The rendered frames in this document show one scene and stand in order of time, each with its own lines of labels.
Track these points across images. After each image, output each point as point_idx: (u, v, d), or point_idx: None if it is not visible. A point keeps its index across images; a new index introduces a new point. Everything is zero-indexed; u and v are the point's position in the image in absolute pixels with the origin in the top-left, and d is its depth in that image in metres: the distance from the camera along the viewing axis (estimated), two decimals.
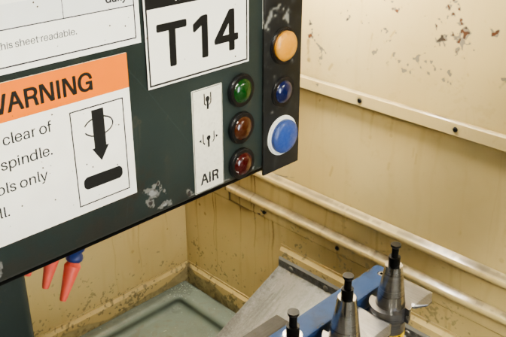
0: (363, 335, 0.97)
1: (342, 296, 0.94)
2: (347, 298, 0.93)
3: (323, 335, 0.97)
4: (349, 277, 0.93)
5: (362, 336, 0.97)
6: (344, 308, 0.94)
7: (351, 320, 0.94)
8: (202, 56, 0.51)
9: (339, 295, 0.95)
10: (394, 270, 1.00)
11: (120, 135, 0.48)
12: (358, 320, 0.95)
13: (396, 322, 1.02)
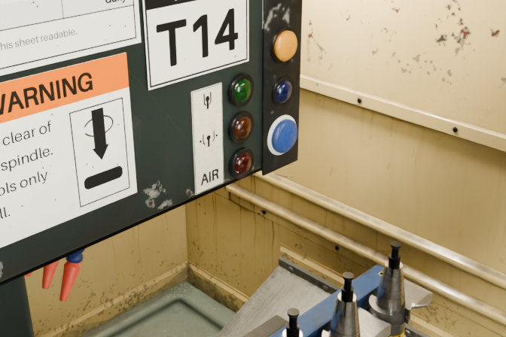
0: (363, 335, 0.97)
1: (342, 296, 0.94)
2: (347, 298, 0.93)
3: (323, 335, 0.97)
4: (349, 277, 0.93)
5: (362, 336, 0.97)
6: (344, 308, 0.94)
7: (351, 320, 0.94)
8: (202, 56, 0.51)
9: (339, 295, 0.95)
10: (394, 270, 1.00)
11: (120, 135, 0.48)
12: (358, 320, 0.95)
13: (396, 322, 1.02)
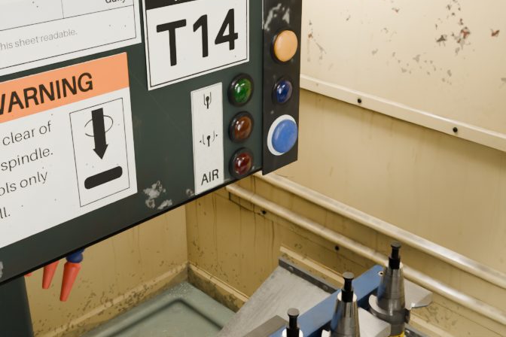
0: (363, 335, 0.97)
1: (342, 296, 0.94)
2: (347, 298, 0.93)
3: (323, 335, 0.97)
4: (349, 277, 0.93)
5: (362, 336, 0.97)
6: (344, 308, 0.93)
7: (351, 320, 0.94)
8: (202, 56, 0.51)
9: (339, 295, 0.95)
10: (394, 270, 1.00)
11: (120, 135, 0.48)
12: (358, 320, 0.95)
13: (396, 322, 1.02)
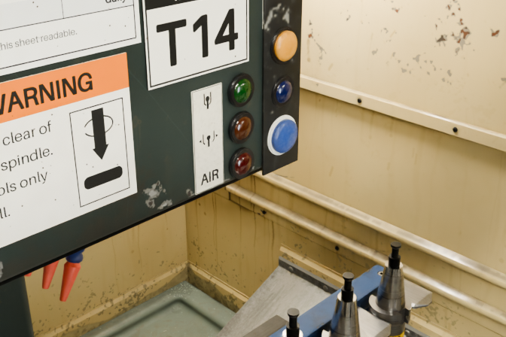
0: (363, 335, 0.97)
1: (342, 296, 0.94)
2: (347, 298, 0.93)
3: (323, 335, 0.97)
4: (349, 277, 0.93)
5: (362, 336, 0.97)
6: (344, 308, 0.94)
7: (351, 320, 0.94)
8: (202, 56, 0.51)
9: (339, 295, 0.95)
10: (394, 270, 1.00)
11: (120, 135, 0.48)
12: (358, 320, 0.95)
13: (396, 322, 1.02)
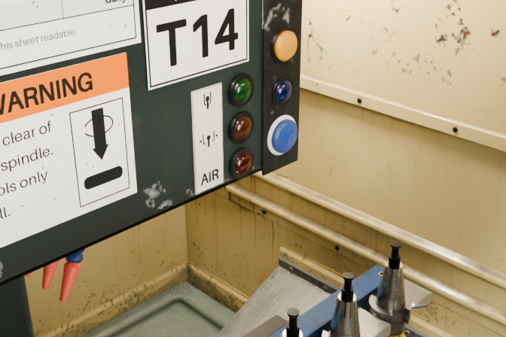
0: (363, 335, 0.97)
1: (342, 296, 0.94)
2: (347, 298, 0.93)
3: (323, 335, 0.97)
4: (349, 277, 0.93)
5: (362, 336, 0.97)
6: (344, 308, 0.94)
7: (351, 320, 0.94)
8: (202, 56, 0.51)
9: (339, 295, 0.95)
10: (394, 270, 1.00)
11: (120, 135, 0.48)
12: (358, 320, 0.95)
13: (396, 322, 1.02)
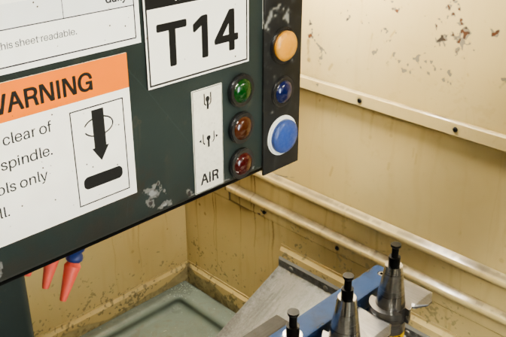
0: (363, 335, 0.97)
1: (342, 296, 0.94)
2: (347, 298, 0.93)
3: (323, 335, 0.97)
4: (349, 277, 0.93)
5: (362, 336, 0.97)
6: (344, 308, 0.93)
7: (351, 320, 0.94)
8: (202, 56, 0.51)
9: (339, 295, 0.95)
10: (394, 270, 1.00)
11: (120, 135, 0.48)
12: (358, 320, 0.95)
13: (396, 322, 1.02)
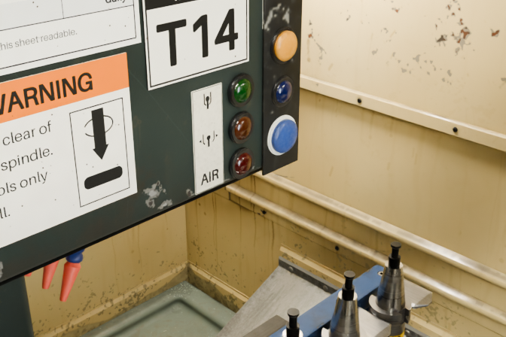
0: (362, 333, 0.97)
1: (343, 295, 0.93)
2: (348, 296, 0.93)
3: (322, 332, 0.97)
4: (349, 275, 0.92)
5: (361, 335, 0.97)
6: (345, 306, 0.93)
7: (351, 318, 0.94)
8: (202, 56, 0.51)
9: (339, 293, 0.94)
10: (394, 270, 1.00)
11: (120, 135, 0.48)
12: (358, 318, 0.95)
13: (396, 322, 1.02)
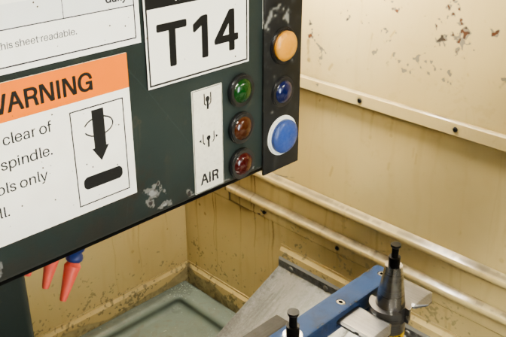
0: None
1: None
2: None
3: None
4: None
5: None
6: None
7: None
8: (202, 56, 0.51)
9: None
10: (394, 270, 1.00)
11: (120, 135, 0.48)
12: None
13: (396, 322, 1.02)
